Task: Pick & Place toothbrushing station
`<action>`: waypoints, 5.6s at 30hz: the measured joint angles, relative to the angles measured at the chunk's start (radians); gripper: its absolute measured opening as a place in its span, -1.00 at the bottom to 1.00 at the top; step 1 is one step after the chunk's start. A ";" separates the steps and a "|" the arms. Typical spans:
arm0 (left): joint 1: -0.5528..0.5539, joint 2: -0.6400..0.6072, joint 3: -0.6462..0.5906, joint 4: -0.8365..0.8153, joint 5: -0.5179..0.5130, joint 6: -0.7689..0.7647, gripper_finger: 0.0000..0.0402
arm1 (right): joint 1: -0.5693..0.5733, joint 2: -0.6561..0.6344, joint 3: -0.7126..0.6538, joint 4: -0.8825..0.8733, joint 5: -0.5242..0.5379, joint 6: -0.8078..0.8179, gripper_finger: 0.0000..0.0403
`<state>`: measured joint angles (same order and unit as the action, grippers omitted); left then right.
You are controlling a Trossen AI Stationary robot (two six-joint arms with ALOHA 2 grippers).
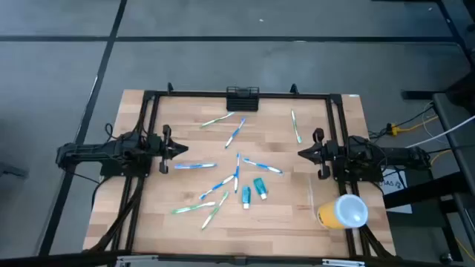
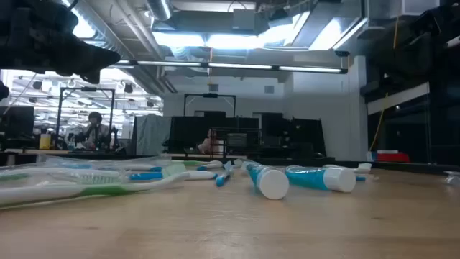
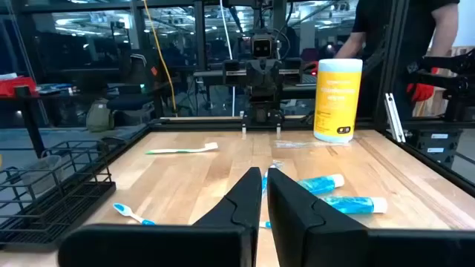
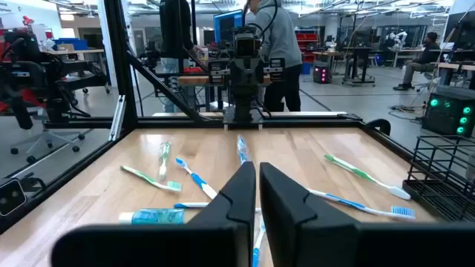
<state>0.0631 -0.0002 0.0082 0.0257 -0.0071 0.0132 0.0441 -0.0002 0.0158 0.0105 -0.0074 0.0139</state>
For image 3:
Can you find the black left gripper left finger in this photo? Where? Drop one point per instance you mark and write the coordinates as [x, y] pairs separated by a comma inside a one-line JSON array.
[[222, 244]]

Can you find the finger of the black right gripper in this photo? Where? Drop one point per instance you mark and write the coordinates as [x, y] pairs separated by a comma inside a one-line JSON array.
[[254, 74], [272, 74]]

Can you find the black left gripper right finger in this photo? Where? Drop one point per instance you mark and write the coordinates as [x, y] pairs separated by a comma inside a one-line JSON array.
[[315, 241]]

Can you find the blue toothpaste tube white cap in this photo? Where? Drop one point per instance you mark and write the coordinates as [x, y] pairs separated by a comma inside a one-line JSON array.
[[352, 204], [319, 184]]

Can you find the green white toothbrush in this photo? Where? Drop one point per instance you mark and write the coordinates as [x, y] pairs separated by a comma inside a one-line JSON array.
[[178, 150]]

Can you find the blue white toothbrush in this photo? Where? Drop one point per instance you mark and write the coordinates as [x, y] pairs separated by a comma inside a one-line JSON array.
[[124, 210]]

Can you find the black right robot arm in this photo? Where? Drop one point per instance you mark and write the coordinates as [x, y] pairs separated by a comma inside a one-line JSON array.
[[263, 111]]

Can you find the yellow wipes canister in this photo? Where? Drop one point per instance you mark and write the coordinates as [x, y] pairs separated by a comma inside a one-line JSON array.
[[337, 104]]

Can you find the clear plastic wrapper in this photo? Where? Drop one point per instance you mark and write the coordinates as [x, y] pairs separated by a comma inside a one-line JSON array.
[[297, 144]]

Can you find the person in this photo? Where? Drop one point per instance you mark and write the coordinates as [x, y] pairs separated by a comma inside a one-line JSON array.
[[371, 18]]

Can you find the olive green backpack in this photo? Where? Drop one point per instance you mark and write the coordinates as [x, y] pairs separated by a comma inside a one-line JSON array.
[[99, 116]]

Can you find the black control box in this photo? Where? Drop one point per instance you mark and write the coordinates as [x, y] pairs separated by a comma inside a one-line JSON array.
[[419, 148]]

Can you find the red glove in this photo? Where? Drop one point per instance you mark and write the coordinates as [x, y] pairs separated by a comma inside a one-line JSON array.
[[419, 92]]

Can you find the translucent plastic container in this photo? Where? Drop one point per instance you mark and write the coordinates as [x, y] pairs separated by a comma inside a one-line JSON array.
[[41, 174]]

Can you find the red box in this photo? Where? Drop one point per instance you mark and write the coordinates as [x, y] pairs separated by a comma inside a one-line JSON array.
[[15, 87]]

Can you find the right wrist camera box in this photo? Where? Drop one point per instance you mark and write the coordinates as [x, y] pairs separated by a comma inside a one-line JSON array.
[[262, 46]]

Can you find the black frame post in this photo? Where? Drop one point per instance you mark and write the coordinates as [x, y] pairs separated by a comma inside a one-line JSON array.
[[393, 55]]

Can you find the aluminium bracket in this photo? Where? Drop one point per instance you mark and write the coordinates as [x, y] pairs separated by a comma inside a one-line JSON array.
[[394, 118]]

